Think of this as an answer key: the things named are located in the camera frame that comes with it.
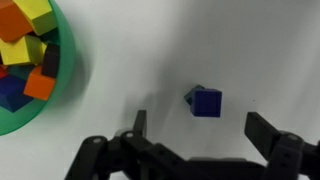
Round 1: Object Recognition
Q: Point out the yellow block middle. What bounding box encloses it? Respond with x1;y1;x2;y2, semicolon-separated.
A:
0;35;44;66

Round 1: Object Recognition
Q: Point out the small dark green block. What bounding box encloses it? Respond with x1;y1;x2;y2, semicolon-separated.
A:
184;85;205;105

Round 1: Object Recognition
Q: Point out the orange block right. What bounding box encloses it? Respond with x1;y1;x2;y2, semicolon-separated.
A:
23;66;56;101

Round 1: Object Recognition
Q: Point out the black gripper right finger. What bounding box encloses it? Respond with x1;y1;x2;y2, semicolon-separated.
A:
244;112;320;180

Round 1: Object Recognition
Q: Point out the blue wooden block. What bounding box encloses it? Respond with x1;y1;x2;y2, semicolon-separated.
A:
191;89;222;117

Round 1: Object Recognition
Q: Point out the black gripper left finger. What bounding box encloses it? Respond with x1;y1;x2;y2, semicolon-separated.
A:
64;110;187;180

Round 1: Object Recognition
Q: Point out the orange block top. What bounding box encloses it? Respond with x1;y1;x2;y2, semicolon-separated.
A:
0;0;33;42

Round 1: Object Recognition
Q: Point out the orange block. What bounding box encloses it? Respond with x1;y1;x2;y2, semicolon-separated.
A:
0;0;33;42
23;66;56;101

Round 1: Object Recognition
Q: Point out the black block right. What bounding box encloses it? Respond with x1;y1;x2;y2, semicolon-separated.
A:
41;43;60;78

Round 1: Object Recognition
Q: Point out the green plastic bowl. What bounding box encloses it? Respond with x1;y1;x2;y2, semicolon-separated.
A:
0;0;77;136

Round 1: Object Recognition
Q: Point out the dark teal block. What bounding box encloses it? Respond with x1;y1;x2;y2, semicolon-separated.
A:
7;65;35;80

